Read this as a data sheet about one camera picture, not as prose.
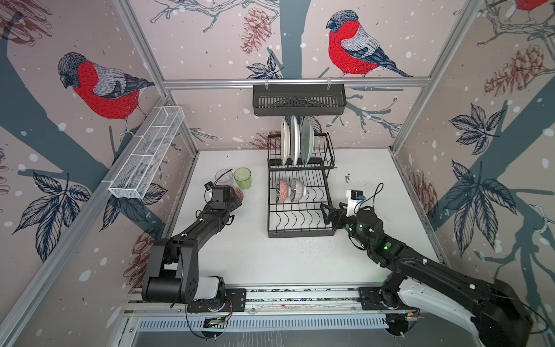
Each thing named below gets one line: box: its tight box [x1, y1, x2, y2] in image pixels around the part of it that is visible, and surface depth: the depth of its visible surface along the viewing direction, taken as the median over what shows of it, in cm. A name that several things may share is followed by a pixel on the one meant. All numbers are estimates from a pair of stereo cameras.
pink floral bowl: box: [278, 179, 292, 203], surface depth 94 cm
